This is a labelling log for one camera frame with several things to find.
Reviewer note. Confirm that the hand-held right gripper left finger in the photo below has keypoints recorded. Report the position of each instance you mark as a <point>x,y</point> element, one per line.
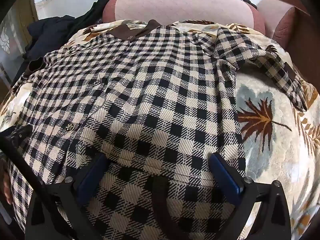
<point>91,177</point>

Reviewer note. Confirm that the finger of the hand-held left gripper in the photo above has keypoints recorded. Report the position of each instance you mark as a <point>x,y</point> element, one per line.
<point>18,133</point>

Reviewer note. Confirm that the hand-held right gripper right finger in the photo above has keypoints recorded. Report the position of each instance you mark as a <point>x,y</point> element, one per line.
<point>226,177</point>

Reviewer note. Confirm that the black and cream checked shirt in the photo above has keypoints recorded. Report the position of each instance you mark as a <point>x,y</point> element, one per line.
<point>150,92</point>

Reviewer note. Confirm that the person's left hand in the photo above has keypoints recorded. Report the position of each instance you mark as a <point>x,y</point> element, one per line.
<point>7,190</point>

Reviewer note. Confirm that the cream leaf print blanket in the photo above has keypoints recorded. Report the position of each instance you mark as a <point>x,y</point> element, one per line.
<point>270,135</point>

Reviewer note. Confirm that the navy garment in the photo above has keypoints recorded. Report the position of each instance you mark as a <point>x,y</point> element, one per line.
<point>50,37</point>

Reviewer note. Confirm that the black garment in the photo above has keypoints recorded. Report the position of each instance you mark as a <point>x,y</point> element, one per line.
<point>97,10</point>

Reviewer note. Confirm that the short pink sofa cushion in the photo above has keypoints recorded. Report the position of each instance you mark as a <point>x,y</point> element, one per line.
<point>275,20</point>

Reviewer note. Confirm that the long pink sofa cushion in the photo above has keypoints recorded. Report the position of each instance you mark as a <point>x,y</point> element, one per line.
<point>180,7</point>

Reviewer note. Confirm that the small black object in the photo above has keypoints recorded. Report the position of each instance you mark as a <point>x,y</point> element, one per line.
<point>248,2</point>

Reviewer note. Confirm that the glass door with wooden frame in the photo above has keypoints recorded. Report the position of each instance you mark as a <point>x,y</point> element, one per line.
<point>12,45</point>

